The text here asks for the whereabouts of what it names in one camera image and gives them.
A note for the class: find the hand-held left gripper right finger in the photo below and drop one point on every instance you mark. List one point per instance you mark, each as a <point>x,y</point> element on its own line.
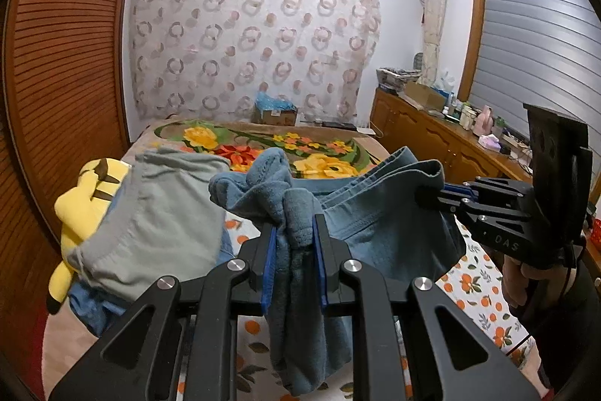
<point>321,260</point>

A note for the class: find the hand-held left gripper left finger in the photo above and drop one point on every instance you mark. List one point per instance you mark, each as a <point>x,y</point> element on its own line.
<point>268,269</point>

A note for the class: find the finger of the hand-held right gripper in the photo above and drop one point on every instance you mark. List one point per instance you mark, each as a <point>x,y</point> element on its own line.
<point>497,232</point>
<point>502,188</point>

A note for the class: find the person's right forearm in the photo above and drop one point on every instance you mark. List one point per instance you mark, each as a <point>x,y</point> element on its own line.
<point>570,335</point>

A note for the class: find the grey green pants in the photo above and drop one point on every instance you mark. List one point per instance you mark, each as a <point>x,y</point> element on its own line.
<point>155,218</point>

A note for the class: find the person's right hand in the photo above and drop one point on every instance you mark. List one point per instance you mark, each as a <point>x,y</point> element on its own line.
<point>514,288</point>

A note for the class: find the pink tissue pack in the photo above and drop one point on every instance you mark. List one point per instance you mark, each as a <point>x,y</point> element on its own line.
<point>489,142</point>

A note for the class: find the orange fruit print blanket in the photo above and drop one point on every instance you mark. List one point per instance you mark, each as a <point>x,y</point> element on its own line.
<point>474,288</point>

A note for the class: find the group of toiletry bottles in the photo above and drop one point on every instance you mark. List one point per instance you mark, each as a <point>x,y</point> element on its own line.
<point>459,114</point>

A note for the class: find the wooden cabinet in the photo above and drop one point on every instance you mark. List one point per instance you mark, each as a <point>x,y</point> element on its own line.
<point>422,133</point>

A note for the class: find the open cardboard box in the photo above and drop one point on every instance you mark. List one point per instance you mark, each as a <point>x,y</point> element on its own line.
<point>422,96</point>

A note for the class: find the brown floral blanket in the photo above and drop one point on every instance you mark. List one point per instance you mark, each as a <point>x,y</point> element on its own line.
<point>202,138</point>

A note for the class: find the stack of newspapers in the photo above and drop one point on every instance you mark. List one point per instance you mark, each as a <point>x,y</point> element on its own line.
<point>399,79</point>

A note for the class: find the cardboard box with blue bag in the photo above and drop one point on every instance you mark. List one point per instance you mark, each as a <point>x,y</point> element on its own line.
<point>276,112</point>

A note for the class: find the blue denim jeans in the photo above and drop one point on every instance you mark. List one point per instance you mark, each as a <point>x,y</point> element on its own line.
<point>94,307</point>

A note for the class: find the beige lace curtain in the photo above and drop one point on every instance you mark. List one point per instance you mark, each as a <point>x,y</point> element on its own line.
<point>433,16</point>

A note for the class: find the yellow plush toy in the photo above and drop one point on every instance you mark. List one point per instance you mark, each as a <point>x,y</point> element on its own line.
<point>82,208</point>

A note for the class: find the wooden louvered door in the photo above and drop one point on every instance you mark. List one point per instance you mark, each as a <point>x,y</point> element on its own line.
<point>61,77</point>

